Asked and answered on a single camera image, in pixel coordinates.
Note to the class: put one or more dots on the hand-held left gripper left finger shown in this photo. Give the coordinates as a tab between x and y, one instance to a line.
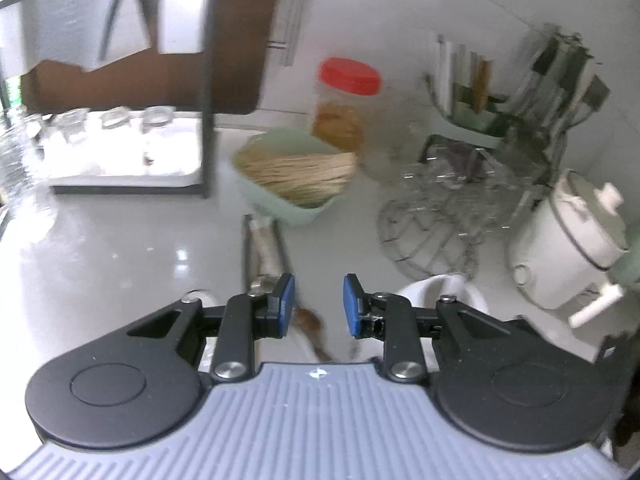
284	307

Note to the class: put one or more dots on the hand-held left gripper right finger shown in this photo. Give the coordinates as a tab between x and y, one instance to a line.
351	310

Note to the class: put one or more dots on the brown wooden spoon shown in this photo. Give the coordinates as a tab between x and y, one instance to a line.
310	322

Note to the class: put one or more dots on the black chopstick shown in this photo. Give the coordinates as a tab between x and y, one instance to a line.
284	252

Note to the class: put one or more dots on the slim metal spoon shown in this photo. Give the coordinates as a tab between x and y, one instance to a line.
265	250

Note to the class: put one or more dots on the white ceramic utensil holder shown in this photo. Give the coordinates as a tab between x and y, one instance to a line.
450	285

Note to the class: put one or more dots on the green plastic basket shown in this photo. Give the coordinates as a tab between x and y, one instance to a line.
305	215

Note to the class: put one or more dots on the pile of thin wooden sticks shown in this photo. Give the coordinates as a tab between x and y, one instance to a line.
295	175

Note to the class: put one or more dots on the crystal stem glass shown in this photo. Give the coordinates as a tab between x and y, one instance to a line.
430	175

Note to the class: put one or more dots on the tall clear glass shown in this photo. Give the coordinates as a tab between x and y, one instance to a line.
400	130

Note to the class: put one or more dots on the red lid plastic jar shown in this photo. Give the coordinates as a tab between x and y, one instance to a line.
345	110

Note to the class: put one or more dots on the white drain tray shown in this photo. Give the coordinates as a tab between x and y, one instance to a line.
125	170

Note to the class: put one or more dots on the black metal shelf rack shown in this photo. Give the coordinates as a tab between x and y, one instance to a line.
207	110

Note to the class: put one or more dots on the clear drinking glass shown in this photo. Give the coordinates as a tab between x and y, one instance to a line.
72	122
157	120
115	119

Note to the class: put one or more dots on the bunch of assorted chopsticks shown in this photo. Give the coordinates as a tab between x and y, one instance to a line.
482	85

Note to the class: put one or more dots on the brown wooden board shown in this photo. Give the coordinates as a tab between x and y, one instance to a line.
240	35

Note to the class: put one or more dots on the patterned glass mug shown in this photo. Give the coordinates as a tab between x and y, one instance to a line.
15	160

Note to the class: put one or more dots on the row of hanging kitchen tools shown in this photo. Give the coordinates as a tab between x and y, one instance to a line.
565	75

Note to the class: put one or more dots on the white foam sheet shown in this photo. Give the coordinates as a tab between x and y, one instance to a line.
60	20

